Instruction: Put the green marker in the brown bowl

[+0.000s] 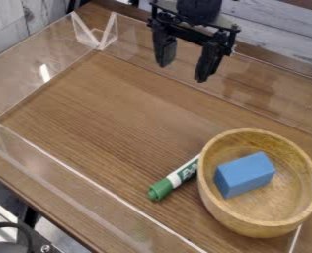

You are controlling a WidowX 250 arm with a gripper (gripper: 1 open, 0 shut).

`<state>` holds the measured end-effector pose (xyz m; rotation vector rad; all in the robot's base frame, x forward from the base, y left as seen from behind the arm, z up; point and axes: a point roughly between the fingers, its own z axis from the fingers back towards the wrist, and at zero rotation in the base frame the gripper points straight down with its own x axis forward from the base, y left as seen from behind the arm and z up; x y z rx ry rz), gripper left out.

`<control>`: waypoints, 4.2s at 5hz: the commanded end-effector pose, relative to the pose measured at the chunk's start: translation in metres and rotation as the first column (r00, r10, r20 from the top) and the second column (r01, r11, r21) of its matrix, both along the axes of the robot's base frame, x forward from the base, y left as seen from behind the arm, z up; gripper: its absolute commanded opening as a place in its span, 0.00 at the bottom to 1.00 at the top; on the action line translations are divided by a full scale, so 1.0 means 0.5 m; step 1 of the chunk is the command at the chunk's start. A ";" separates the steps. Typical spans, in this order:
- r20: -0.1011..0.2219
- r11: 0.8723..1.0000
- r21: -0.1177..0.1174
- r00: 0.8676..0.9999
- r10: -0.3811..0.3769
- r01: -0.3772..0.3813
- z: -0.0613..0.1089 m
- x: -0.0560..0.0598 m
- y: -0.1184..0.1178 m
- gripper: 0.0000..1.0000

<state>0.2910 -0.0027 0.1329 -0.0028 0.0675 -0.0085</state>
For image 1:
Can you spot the black metal stand base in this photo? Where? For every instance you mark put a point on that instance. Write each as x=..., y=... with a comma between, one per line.
x=40, y=244

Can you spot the blue foam block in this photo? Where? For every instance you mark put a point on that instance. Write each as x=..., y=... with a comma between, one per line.
x=243, y=174

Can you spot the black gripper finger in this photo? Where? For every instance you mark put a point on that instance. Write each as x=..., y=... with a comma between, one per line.
x=207, y=62
x=164, y=46

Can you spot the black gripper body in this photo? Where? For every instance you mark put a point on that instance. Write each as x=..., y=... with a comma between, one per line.
x=194, y=21

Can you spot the clear acrylic corner bracket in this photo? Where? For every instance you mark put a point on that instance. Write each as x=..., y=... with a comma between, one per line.
x=95, y=33

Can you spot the green Expo marker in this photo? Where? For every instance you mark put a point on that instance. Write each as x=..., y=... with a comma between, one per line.
x=175, y=178

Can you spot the clear acrylic front wall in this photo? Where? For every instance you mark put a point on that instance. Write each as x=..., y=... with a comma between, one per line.
x=107, y=223

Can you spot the clear acrylic left wall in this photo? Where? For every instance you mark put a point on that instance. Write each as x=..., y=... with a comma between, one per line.
x=32, y=62

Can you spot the clear acrylic wall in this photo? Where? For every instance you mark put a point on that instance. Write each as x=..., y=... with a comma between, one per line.
x=32, y=62
x=248, y=83
x=107, y=223

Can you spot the clear acrylic back wall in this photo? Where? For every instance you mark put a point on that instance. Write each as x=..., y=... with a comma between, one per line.
x=248, y=83

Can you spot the brown wooden bowl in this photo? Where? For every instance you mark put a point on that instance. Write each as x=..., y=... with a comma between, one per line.
x=272, y=209

